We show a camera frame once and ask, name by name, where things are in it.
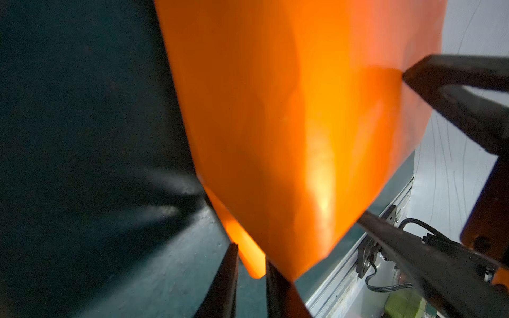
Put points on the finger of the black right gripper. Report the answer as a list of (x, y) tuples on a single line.
[(440, 80)]

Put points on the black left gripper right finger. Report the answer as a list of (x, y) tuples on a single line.
[(282, 297)]

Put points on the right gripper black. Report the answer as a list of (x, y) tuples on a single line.
[(453, 289)]

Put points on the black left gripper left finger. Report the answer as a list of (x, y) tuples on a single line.
[(220, 300)]

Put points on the orange wrapping paper sheet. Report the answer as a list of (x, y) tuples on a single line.
[(296, 114)]

